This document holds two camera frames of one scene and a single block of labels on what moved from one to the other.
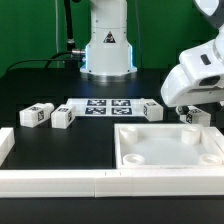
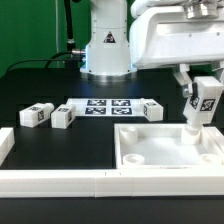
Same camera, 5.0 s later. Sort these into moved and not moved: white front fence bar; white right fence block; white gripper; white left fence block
Moved: white gripper
Not moved: white left fence block; white right fence block; white front fence bar
